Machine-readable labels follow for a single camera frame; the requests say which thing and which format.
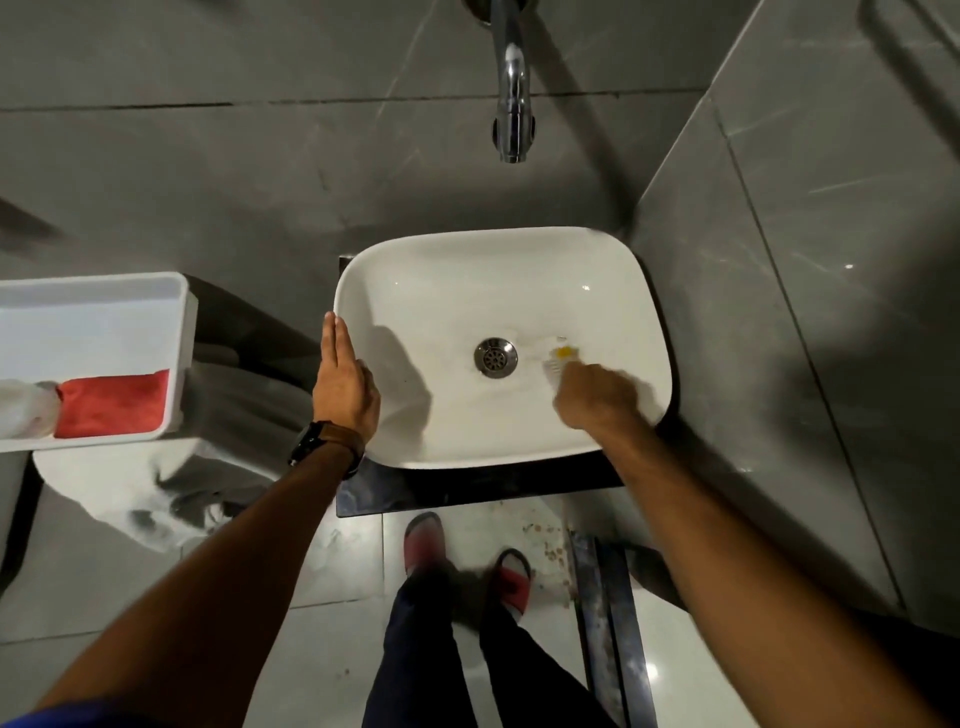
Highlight person's right hand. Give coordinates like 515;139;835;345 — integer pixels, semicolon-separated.
552;361;648;438

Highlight person's left hand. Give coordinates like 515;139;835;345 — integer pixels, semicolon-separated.
312;311;382;445

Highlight white yellow scrub brush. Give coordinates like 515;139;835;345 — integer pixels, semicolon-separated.
541;336;585;391

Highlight person's left forearm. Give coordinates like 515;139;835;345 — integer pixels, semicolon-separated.
30;442;358;721

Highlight person's right forearm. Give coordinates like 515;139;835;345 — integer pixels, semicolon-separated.
600;418;948;728

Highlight chrome sink drain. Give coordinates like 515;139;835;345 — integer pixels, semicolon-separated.
474;337;519;380

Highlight white ceramic sink basin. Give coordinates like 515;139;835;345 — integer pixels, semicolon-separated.
333;226;673;471

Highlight red slipper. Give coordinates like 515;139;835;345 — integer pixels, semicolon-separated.
491;549;534;621
403;512;446;579

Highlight metal floor door track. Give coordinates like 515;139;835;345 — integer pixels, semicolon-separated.
567;528;661;728

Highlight red cloth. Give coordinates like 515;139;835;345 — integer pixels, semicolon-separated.
54;369;172;441

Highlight dark trousers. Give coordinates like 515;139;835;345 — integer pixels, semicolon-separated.
362;561;618;728

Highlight white toilet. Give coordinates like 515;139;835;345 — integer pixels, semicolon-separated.
31;352;325;556

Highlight white plastic tray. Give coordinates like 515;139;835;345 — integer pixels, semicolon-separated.
0;271;199;454

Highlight translucent white plastic bottle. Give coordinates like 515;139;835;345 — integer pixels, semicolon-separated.
0;379;63;441

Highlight blue shirt sleeve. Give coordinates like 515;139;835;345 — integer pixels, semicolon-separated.
21;697;155;728

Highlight black wristwatch brown strap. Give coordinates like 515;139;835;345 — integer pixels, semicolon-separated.
288;420;367;481

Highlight chrome wall faucet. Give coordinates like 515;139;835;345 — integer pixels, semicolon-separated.
465;0;539;165

